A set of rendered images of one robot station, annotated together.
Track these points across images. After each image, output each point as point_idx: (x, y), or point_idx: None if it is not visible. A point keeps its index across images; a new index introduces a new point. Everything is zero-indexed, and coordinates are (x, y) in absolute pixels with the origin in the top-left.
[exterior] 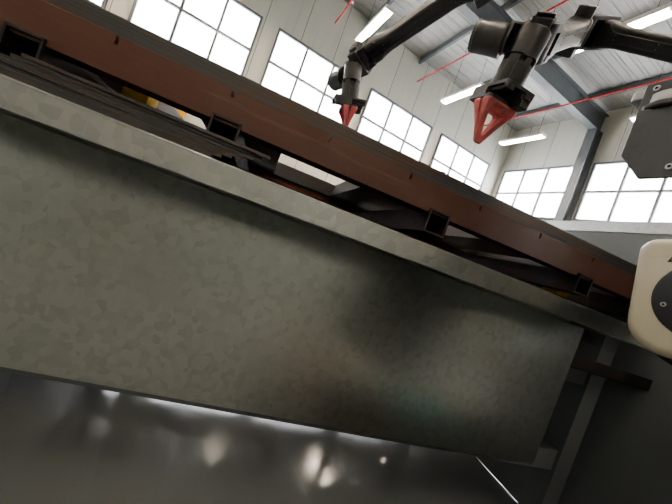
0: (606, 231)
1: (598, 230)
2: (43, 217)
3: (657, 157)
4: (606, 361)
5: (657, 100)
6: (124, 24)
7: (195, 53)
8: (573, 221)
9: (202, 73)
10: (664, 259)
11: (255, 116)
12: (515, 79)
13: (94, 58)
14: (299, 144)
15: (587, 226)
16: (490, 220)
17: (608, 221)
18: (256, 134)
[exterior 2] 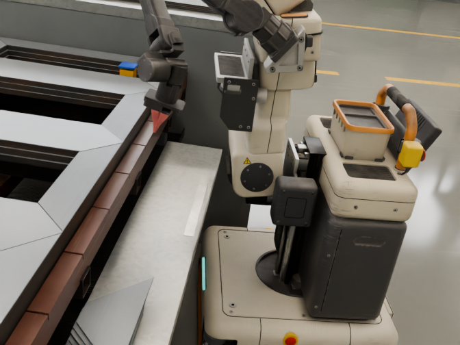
0: (128, 17)
1: (121, 16)
2: None
3: (235, 120)
4: (166, 134)
5: (231, 92)
6: (18, 302)
7: (44, 259)
8: (95, 3)
9: (48, 264)
10: (241, 163)
11: (90, 252)
12: (176, 98)
13: (44, 342)
14: (102, 235)
15: (110, 10)
16: (148, 147)
17: (126, 7)
18: (92, 259)
